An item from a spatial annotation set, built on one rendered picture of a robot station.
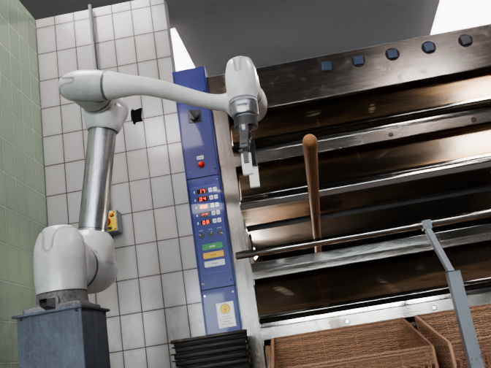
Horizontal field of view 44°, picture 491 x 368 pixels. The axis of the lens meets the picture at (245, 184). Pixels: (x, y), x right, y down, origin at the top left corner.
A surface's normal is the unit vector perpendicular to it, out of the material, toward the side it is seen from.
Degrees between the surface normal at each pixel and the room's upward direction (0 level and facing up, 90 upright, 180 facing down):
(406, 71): 90
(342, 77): 90
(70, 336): 90
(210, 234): 90
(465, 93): 70
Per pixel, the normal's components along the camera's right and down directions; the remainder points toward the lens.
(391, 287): -0.15, -0.58
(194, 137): -0.11, -0.27
